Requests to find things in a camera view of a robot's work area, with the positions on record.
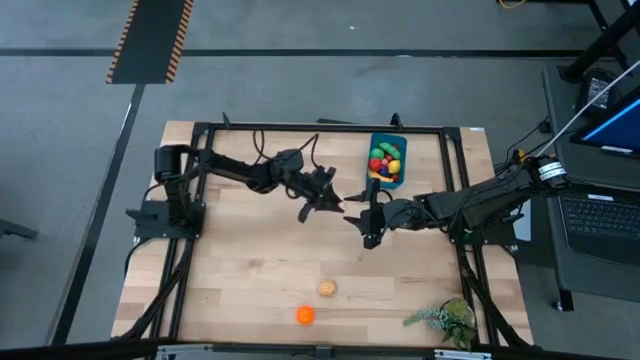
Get black laptop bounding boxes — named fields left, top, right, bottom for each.
left=548, top=178, right=640, bottom=266

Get silver metal bracket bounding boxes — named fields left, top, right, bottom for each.
left=154, top=343, right=216, bottom=360
left=433, top=348, right=494, bottom=360

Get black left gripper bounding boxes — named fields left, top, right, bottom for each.
left=288, top=167, right=346, bottom=224

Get white cable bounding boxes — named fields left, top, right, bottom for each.
left=534, top=59, right=640, bottom=159

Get black horizontal beam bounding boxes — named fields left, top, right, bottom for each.
left=0, top=338, right=640, bottom=360

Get teal plastic tupperware container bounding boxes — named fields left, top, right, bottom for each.
left=366, top=132, right=409, bottom=190

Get orange toy orange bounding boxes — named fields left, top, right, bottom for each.
left=295, top=305, right=316, bottom=327

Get grey furniture leg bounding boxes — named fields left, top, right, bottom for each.
left=0, top=218, right=40, bottom=241

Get black power adapter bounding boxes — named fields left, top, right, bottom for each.
left=574, top=68, right=624, bottom=119

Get black orange striped floor mat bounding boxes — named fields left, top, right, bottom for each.
left=105, top=0, right=195, bottom=85

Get black stand legs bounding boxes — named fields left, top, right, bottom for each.
left=558, top=0, right=640, bottom=84

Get black metal table frame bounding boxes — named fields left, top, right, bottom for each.
left=119, top=112, right=534, bottom=351

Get monitor with blue screen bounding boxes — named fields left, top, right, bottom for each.
left=569, top=94, right=640, bottom=160

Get artificial green plant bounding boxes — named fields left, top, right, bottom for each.
left=402, top=296, right=479, bottom=351

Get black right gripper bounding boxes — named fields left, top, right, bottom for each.
left=343, top=177, right=417, bottom=250

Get white paper sheet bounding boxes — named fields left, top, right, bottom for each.
left=512, top=214, right=534, bottom=244

